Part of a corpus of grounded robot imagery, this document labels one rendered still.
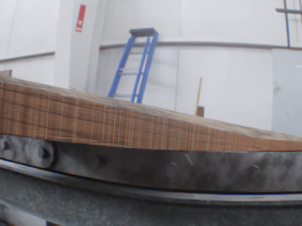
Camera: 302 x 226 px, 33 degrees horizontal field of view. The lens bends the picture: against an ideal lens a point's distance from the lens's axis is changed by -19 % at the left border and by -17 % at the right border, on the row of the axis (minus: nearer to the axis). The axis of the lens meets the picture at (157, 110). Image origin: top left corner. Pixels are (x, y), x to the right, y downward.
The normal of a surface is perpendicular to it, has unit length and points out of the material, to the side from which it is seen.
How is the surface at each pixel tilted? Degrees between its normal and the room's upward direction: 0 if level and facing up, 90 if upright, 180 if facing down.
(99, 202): 90
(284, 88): 90
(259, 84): 86
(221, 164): 90
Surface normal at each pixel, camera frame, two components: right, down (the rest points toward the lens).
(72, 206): -0.51, -0.08
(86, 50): 0.86, 0.03
